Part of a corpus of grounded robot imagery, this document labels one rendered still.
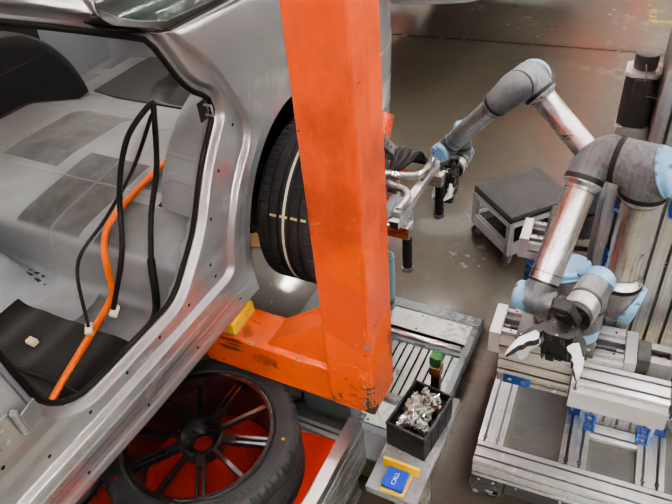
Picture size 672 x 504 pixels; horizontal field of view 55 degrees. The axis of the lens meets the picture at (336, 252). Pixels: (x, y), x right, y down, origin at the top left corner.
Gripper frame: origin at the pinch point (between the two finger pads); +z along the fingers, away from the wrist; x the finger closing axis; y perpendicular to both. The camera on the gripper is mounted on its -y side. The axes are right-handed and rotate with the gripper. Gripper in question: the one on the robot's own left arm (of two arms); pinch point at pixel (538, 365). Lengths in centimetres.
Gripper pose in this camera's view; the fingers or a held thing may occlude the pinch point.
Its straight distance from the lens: 140.6
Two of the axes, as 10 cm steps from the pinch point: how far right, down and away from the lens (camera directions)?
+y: 1.9, 8.1, 5.5
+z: -6.0, 5.4, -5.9
